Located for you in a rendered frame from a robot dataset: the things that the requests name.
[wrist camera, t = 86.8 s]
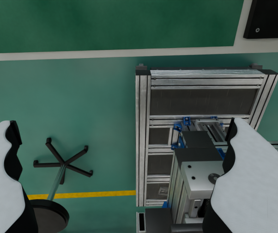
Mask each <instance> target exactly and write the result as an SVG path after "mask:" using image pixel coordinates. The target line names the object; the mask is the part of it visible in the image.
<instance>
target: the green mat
mask: <svg viewBox="0 0 278 233"><path fill-rule="evenodd" d="M243 3H244V0H0V53H24V52H55V51H86V50H116V49H162V48H192V47H223V46H234V41H235V37H236V32H237V28H238V24H239V20H240V16H241V12H242V6H243Z"/></svg>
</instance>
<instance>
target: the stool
mask: <svg viewBox="0 0 278 233"><path fill-rule="evenodd" d="M51 141H52V140H51V138H47V140H46V144H45V145H46V146H47V147H48V149H49V150H50V151H51V152H52V154H53V155H54V156H55V157H56V158H57V160H58V161H59V163H38V160H34V162H33V166H34V168H38V167H60V169H59V171H58V174H57V176H56V178H55V181H54V183H53V186H52V188H51V190H50V193H49V195H48V198H47V199H46V200H45V199H33V200H29V201H30V203H31V205H32V207H33V209H34V212H35V216H36V221H37V225H38V233H58V232H60V231H62V230H63V229H65V228H66V226H67V224H68V221H69V213H68V211H67V210H66V209H65V208H64V207H63V206H61V205H60V204H58V203H56V202H53V199H54V196H55V194H56V191H57V189H58V186H59V184H61V185H63V184H64V177H65V171H66V168H68V169H70V170H73V171H75V172H78V173H80V174H82V175H85V176H87V177H91V176H92V175H93V170H91V171H90V172H86V171H84V170H82V169H79V168H77V167H74V166H72V165H70V163H72V162H73V161H75V160H76V159H78V158H79V157H81V156H82V155H84V154H85V153H87V151H88V146H85V147H84V149H83V150H82V151H80V152H79V153H77V154H76V155H74V156H73V157H71V158H70V159H68V160H67V161H64V160H63V158H62V157H61V156H60V155H59V153H58V152H57V151H56V149H55V148H54V147H53V145H52V144H51Z"/></svg>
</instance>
